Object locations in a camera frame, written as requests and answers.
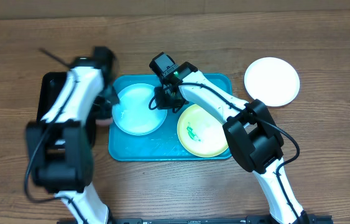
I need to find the red and green sponge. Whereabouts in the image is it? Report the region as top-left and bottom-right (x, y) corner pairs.
(96, 118), (113, 126)

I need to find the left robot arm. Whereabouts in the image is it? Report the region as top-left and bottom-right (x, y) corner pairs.
(24, 46), (119, 223)

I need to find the light blue plate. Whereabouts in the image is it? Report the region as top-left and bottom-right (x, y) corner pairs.
(112, 83), (167, 136)

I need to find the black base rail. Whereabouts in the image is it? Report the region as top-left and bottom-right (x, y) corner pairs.
(109, 214), (333, 224)

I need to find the green rimmed plate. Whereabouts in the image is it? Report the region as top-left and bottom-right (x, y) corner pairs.
(177, 104), (228, 158)

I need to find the white plate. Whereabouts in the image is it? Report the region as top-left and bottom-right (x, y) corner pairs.
(244, 57), (300, 107)

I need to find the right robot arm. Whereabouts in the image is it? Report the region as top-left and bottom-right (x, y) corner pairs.
(149, 52), (309, 223)

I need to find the teal plastic serving tray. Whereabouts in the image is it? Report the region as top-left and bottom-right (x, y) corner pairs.
(108, 73), (233, 162)

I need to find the black rectangular tray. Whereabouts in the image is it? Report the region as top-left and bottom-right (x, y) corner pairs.
(36, 72), (96, 147)

